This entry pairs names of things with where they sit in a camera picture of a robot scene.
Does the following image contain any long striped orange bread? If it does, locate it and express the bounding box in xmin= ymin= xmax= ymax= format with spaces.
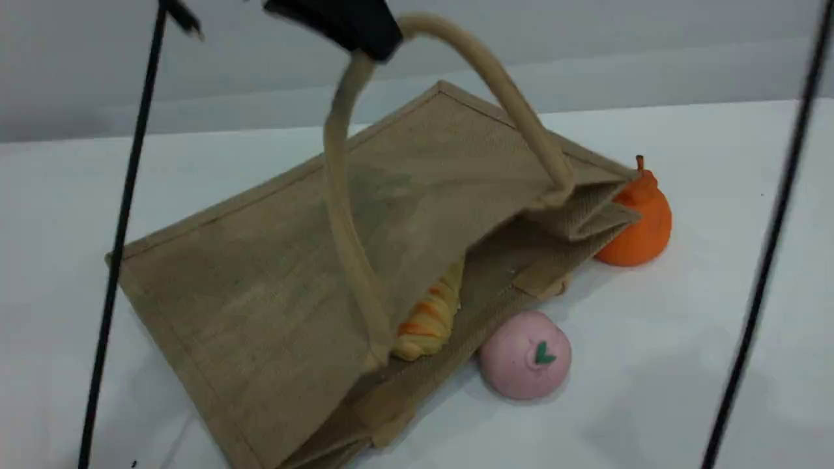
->
xmin=390 ymin=257 xmax=467 ymax=363

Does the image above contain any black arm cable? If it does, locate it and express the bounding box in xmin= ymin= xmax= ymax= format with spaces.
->
xmin=700 ymin=0 xmax=834 ymax=469
xmin=77 ymin=0 xmax=204 ymax=469

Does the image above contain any orange pear shaped pastry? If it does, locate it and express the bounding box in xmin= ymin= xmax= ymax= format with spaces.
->
xmin=594 ymin=154 xmax=673 ymax=268

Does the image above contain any pink peach shaped bun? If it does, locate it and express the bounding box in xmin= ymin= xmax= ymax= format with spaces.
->
xmin=479 ymin=309 xmax=573 ymax=401

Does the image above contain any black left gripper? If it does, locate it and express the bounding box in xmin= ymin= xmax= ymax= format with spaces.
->
xmin=263 ymin=0 xmax=406 ymax=63

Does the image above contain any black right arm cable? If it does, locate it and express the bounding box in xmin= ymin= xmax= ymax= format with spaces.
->
xmin=700 ymin=0 xmax=834 ymax=469

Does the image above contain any brown burlap tote bag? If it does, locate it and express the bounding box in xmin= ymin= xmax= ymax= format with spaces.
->
xmin=104 ymin=13 xmax=643 ymax=469

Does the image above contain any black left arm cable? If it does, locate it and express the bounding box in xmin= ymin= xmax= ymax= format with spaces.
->
xmin=77 ymin=0 xmax=204 ymax=469

